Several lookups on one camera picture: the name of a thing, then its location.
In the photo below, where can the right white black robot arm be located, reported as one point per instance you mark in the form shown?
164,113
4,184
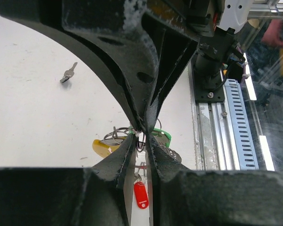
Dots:
216,50

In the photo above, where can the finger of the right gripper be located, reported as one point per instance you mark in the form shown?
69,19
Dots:
174,49
107,35

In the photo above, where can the white slotted cable duct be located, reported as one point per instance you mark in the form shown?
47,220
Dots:
245,150

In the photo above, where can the black tag key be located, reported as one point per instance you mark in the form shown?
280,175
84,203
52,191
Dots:
68,74

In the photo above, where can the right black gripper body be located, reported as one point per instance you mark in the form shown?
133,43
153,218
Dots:
188,19

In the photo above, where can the red tag key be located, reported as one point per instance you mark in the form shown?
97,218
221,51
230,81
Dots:
140,192

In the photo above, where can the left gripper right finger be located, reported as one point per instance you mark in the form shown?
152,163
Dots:
184,197

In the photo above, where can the aluminium mounting rail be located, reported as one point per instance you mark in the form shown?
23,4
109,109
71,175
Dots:
215,145

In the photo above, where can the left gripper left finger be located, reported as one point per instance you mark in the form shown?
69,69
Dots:
100,195

